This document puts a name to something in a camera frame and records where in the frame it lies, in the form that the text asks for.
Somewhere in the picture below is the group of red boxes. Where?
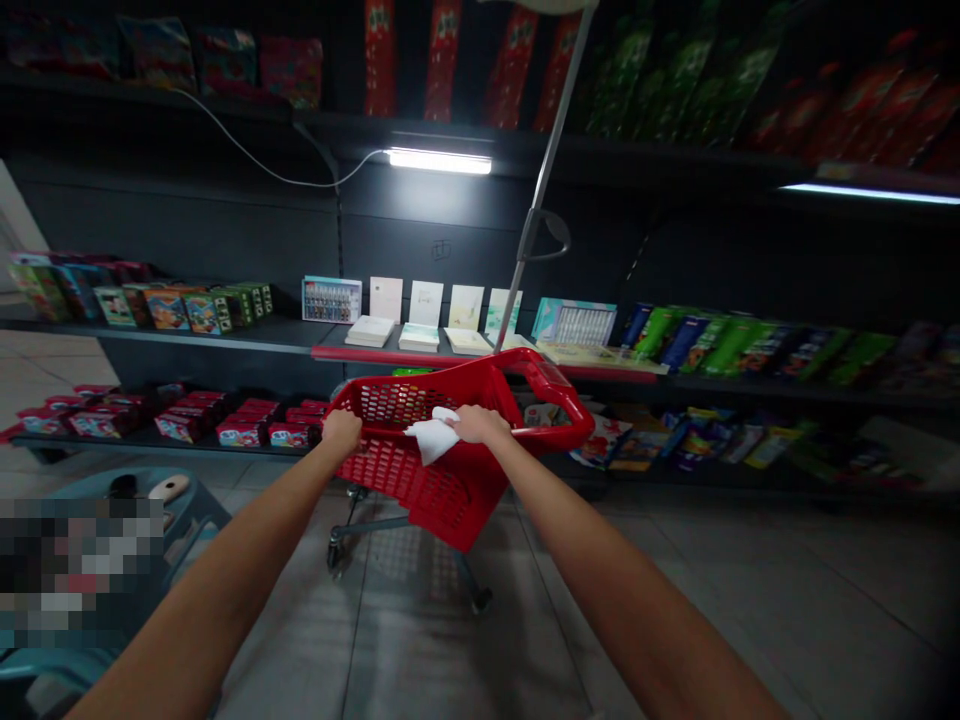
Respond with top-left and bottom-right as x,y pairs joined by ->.
0,383 -> 331,450

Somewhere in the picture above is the pile of colourful packets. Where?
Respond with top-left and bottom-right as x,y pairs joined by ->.
524,401 -> 924,489

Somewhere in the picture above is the grey metal pole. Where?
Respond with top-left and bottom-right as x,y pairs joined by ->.
491,0 -> 601,354

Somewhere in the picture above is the flat yellow box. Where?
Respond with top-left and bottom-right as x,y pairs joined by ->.
536,343 -> 670,376

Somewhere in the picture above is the dark shelf unit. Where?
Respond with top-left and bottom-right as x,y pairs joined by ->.
0,0 -> 960,511

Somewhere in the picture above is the person's left hand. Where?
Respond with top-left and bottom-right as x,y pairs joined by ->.
320,408 -> 365,460

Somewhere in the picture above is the white cloth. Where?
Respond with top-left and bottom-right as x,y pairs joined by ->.
403,407 -> 460,468

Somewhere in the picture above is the row of colourful toy boxes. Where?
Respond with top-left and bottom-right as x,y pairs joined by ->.
7,252 -> 275,335

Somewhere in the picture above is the paint tube set box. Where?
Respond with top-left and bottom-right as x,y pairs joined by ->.
302,275 -> 364,325

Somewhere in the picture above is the white strip light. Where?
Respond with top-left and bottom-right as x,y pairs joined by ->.
779,182 -> 960,205
386,147 -> 494,176

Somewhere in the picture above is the teal paint set box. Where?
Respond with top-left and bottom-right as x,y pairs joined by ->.
532,297 -> 619,348

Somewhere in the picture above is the blue plastic stool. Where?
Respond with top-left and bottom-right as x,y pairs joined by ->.
0,466 -> 234,720

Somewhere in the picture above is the stack of white notebooks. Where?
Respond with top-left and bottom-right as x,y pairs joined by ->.
344,314 -> 397,349
443,326 -> 496,357
398,322 -> 450,354

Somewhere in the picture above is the person's right hand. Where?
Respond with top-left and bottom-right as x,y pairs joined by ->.
447,404 -> 519,446

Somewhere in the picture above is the row of green blue packets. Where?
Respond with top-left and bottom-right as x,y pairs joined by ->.
618,302 -> 960,393

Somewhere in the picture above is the red plastic shopping trolley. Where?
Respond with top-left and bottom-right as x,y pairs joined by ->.
320,347 -> 598,618

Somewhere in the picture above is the white standing card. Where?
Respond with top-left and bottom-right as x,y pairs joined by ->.
368,276 -> 404,324
409,281 -> 445,328
449,284 -> 485,332
487,288 -> 524,336

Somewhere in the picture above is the row of green hanging packets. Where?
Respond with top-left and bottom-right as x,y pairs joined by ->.
584,0 -> 796,148

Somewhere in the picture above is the row of dark red packets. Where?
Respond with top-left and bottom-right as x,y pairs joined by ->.
749,29 -> 960,175

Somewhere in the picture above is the row of pink blue packets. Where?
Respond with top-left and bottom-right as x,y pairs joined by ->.
0,14 -> 325,111

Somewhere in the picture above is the row of red hanging packets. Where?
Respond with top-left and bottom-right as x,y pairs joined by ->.
365,0 -> 583,133

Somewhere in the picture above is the white cable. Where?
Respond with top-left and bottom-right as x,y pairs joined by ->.
170,87 -> 393,190

